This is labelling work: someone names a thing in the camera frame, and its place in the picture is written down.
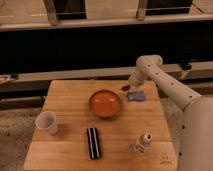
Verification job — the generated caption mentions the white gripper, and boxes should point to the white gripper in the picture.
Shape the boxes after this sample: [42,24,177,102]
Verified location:
[128,70,146,88]

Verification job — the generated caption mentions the black white striped block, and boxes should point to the black white striped block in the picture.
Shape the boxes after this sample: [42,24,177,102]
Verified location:
[87,127,101,160]

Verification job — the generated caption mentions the wooden table board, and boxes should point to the wooden table board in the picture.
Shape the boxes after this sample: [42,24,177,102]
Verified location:
[24,80,176,171]

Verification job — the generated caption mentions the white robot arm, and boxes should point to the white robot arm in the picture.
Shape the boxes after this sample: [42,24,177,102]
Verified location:
[128,55,213,171]

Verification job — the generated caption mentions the white plastic cup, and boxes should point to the white plastic cup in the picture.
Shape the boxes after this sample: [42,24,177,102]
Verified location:
[35,111,58,135]

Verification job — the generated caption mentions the orange bowl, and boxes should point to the orange bowl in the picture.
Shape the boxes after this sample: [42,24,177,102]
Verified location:
[89,90,121,118]

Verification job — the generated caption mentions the black clamp on rail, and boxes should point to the black clamp on rail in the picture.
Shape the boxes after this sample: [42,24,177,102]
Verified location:
[180,61,192,71]

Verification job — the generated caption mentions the small white bottle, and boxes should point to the small white bottle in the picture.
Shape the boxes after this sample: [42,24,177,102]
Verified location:
[133,132,152,155]

